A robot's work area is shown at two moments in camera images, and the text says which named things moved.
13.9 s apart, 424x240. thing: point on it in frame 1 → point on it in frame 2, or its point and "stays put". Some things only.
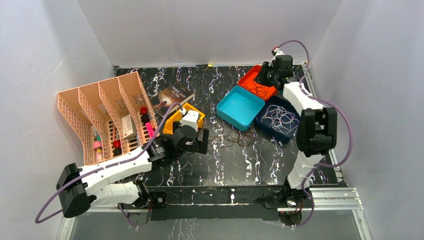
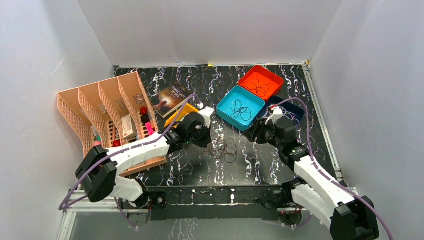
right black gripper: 261,77 → 258,128
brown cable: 261,91 stays put
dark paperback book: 176,93 stays put
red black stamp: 145,117 stays put
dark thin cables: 224,139 → 222,147
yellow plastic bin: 173,116 stays put
